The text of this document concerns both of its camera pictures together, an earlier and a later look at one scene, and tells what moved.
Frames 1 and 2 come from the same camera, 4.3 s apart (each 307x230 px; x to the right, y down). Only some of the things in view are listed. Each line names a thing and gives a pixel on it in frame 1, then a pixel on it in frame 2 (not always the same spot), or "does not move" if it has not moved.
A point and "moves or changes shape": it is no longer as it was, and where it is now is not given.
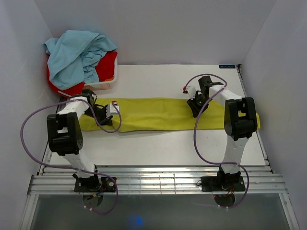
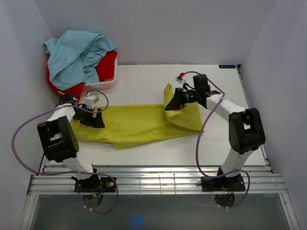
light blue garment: [73, 57] does not move
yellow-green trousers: [112, 115] moves or changes shape
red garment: [105, 69] does not move
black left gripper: [105, 120] -> [99, 122]
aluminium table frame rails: [53, 179] does not move
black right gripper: [195, 109] -> [178, 101]
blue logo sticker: [227, 66] does not move
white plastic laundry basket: [103, 85] does not move
